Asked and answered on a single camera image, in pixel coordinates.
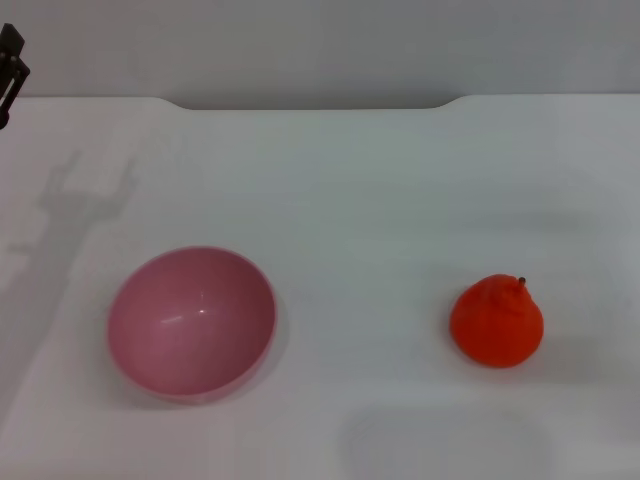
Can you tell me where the pink plastic bowl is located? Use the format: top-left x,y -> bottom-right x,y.
105,244 -> 278,399

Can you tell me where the orange toy fruit with stem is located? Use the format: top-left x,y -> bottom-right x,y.
449,273 -> 545,370

